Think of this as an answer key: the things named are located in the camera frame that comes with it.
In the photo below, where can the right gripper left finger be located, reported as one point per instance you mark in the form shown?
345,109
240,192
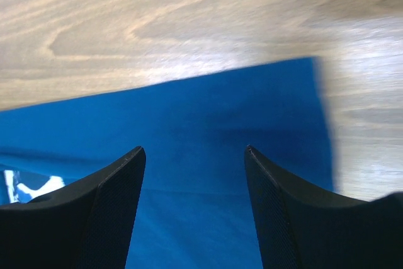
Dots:
86,224

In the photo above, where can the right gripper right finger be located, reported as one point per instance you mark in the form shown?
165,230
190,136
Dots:
301,225

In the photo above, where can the blue t-shirt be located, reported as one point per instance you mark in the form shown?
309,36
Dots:
194,209

